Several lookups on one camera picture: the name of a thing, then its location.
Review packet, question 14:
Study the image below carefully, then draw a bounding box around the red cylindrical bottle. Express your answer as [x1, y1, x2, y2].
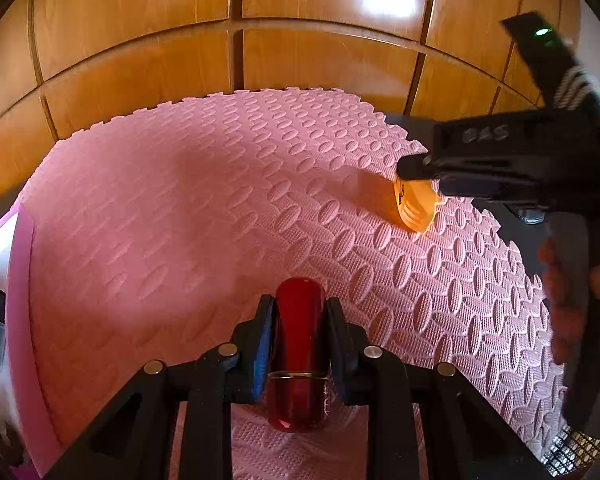
[266, 276, 333, 433]

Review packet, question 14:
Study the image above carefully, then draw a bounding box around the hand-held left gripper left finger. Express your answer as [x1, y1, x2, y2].
[45, 294, 277, 480]

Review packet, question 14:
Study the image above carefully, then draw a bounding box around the pink cardboard box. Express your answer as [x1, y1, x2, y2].
[0, 205, 63, 480]

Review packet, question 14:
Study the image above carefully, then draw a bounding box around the black mesh chair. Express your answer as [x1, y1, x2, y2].
[540, 425, 600, 478]

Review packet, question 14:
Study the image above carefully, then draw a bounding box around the orange plastic clip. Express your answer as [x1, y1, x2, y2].
[391, 177, 446, 234]

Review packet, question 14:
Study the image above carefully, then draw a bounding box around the person's right hand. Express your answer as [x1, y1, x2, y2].
[537, 235, 600, 367]

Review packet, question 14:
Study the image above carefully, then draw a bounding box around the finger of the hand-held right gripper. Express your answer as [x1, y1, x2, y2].
[396, 153, 547, 207]

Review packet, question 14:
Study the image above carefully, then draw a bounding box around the pink foam mat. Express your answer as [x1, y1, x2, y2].
[10, 87, 568, 480]

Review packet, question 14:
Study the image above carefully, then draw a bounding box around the wooden wall cabinet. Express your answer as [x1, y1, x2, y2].
[0, 0, 586, 211]

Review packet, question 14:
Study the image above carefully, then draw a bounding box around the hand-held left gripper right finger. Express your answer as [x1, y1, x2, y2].
[326, 297, 556, 480]

